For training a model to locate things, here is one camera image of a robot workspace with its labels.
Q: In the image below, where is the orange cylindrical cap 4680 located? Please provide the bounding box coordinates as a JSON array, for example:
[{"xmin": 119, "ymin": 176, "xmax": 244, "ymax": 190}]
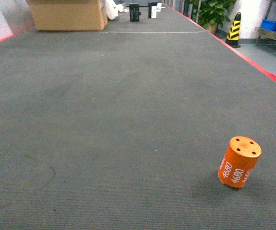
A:
[{"xmin": 217, "ymin": 136, "xmax": 262, "ymax": 188}]

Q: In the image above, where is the gray conveyor belt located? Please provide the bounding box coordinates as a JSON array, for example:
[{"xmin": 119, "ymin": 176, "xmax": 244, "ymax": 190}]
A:
[{"xmin": 0, "ymin": 8, "xmax": 276, "ymax": 230}]

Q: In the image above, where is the black box left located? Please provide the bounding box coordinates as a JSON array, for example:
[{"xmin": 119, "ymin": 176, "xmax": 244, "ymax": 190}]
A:
[{"xmin": 129, "ymin": 3, "xmax": 141, "ymax": 22}]

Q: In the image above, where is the white foam packaging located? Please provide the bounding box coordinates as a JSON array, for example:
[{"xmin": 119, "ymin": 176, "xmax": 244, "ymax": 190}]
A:
[{"xmin": 105, "ymin": 0, "xmax": 124, "ymax": 21}]

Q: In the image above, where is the black and white box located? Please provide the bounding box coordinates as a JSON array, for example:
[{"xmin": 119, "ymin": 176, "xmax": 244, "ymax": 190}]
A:
[{"xmin": 148, "ymin": 2, "xmax": 162, "ymax": 19}]

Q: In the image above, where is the yellow black traffic cone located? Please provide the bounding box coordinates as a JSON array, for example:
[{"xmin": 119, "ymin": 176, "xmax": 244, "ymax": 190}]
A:
[{"xmin": 225, "ymin": 12, "xmax": 241, "ymax": 48}]

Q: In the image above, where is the potted green plant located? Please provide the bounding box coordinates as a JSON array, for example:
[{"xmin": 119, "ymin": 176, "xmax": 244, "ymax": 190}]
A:
[{"xmin": 189, "ymin": 0, "xmax": 236, "ymax": 35}]

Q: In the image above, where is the large cardboard box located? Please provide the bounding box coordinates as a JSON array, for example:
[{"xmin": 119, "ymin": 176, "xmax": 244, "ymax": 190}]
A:
[{"xmin": 29, "ymin": 0, "xmax": 108, "ymax": 31}]

